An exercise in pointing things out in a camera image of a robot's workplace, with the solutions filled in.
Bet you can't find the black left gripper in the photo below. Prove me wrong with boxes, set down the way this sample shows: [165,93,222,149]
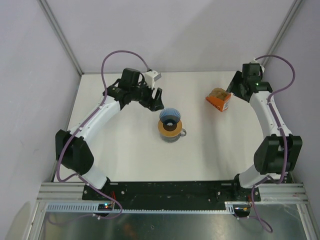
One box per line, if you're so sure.
[130,78,164,112]

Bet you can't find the blue coffee dripper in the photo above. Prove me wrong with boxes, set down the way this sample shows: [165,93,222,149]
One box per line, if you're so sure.
[159,108,181,125]

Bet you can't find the wooden dripper holder ring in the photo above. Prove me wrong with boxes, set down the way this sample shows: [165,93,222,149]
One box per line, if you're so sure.
[157,119,183,138]

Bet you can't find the grey glass coffee server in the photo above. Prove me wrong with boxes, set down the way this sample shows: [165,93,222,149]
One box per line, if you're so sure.
[160,128,187,143]

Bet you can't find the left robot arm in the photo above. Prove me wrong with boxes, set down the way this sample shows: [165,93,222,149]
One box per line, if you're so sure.
[55,68,164,200]

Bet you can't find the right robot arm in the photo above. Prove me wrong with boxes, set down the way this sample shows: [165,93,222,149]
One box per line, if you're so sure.
[227,62,303,201]

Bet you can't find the brown paper coffee filters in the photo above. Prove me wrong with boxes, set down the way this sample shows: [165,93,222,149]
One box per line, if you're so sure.
[209,87,229,101]

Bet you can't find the orange coffee filter box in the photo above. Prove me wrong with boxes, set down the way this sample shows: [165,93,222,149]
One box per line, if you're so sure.
[205,94,232,112]

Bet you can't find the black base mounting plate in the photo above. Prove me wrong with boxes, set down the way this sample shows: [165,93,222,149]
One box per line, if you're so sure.
[82,180,261,210]

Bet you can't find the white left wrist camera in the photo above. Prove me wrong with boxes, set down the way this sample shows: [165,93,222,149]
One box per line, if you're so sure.
[144,70,162,89]

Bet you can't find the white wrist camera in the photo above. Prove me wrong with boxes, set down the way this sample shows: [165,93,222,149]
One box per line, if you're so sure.
[249,57,265,73]
[144,70,162,89]

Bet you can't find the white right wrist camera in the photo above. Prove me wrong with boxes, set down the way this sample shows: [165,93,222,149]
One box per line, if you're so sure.
[249,57,265,73]

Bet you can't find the right aluminium frame post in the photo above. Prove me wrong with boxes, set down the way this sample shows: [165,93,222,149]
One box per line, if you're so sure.
[265,0,305,55]

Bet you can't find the aluminium frame post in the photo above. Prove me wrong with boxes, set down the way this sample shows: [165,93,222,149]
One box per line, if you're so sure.
[37,0,83,77]
[265,0,305,55]

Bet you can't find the grey slotted cable duct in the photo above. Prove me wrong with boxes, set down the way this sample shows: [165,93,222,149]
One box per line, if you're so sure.
[44,201,251,214]

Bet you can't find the left aluminium frame post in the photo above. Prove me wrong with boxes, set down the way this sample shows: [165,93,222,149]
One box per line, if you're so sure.
[37,0,83,77]

